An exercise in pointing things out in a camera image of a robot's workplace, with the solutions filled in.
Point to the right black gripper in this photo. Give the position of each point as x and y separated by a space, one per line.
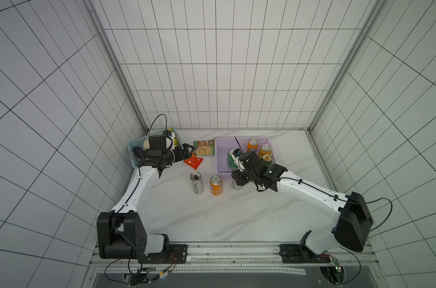
242 172

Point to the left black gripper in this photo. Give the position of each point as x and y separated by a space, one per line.
180 156

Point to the silver white drink can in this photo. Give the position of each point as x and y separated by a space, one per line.
197 184

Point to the purple plastic basket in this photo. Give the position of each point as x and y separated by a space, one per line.
224 145

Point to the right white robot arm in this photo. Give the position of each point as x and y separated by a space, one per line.
350 215

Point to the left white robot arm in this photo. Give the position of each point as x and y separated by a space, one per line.
121 234

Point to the yellow napa cabbage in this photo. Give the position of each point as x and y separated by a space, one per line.
175 141

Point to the red snack packet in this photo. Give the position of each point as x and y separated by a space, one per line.
194 161

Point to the green gold can right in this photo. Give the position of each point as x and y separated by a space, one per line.
267 159

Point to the green soup mix packet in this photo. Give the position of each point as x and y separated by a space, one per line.
204 147

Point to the orange gold can right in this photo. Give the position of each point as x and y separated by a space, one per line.
265 149

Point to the orange Fanta can rear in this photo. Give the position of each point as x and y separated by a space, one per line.
253 145

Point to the green Sprite can rear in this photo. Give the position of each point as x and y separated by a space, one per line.
231 159

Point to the green lettuce cabbage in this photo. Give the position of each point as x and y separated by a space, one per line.
146 145

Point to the purple eggplant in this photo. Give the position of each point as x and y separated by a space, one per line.
139 152

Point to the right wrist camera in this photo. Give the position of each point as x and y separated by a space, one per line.
238 161

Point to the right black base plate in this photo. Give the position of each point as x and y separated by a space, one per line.
300 254

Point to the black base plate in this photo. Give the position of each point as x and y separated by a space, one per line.
177 254
300 254

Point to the aluminium mounting rail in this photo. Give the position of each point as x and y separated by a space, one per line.
258 257

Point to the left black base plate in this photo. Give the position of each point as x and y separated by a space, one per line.
177 254

